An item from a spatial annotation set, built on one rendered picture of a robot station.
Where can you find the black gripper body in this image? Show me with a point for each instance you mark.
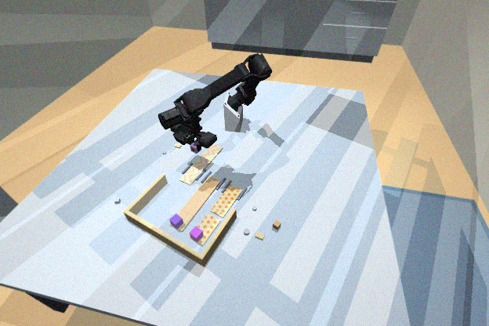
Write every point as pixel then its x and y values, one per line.
pixel 205 139

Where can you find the purple labelled cube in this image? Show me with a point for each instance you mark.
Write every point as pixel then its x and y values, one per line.
pixel 193 148

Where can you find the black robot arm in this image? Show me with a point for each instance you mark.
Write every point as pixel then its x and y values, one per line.
pixel 196 100

